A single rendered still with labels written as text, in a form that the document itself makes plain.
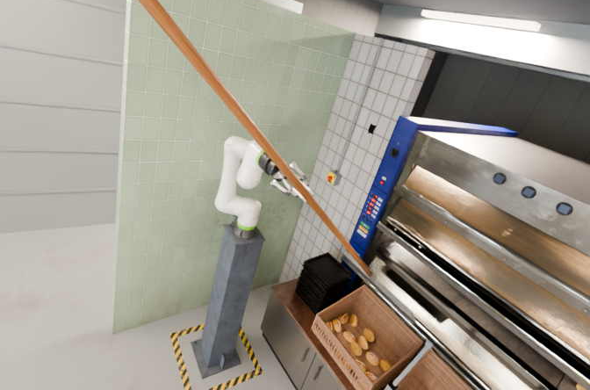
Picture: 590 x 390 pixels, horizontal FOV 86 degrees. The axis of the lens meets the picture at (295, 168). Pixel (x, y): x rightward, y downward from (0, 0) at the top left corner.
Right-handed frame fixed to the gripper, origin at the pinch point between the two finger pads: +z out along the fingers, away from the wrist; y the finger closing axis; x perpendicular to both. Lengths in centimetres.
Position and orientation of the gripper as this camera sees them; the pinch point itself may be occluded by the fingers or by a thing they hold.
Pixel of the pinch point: (303, 191)
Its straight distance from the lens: 116.7
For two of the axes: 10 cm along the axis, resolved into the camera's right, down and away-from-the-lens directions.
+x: -4.3, -5.5, -7.1
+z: 5.6, 4.6, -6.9
